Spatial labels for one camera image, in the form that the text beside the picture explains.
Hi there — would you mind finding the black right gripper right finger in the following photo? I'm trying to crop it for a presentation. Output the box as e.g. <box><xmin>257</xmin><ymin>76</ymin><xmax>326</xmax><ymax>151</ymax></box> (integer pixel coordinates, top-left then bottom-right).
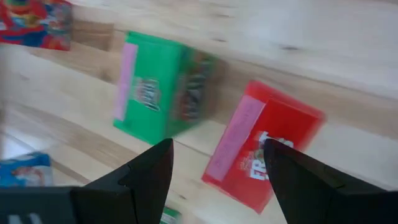
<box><xmin>263</xmin><ymin>138</ymin><xmax>398</xmax><ymax>224</ymax></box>

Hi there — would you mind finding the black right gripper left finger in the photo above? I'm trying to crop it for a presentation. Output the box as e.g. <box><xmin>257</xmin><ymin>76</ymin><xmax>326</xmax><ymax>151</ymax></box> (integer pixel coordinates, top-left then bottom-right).
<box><xmin>72</xmin><ymin>138</ymin><xmax>175</xmax><ymax>224</ymax></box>

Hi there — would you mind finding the red Froot Loops cereal box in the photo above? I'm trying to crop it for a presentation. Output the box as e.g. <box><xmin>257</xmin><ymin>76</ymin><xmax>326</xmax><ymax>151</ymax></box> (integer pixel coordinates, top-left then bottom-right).
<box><xmin>0</xmin><ymin>0</ymin><xmax>74</xmax><ymax>52</ymax></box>
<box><xmin>201</xmin><ymin>79</ymin><xmax>326</xmax><ymax>215</ymax></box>

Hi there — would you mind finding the green cereal box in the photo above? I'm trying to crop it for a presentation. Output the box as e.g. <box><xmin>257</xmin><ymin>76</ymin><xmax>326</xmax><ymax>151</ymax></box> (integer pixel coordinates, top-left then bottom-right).
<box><xmin>112</xmin><ymin>30</ymin><xmax>220</xmax><ymax>146</ymax></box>
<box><xmin>160</xmin><ymin>207</ymin><xmax>183</xmax><ymax>224</ymax></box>

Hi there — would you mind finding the blue Rice Krispies cereal box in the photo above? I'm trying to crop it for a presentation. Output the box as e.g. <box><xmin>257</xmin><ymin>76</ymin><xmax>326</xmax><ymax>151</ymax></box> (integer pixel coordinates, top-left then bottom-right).
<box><xmin>0</xmin><ymin>151</ymin><xmax>53</xmax><ymax>188</ymax></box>

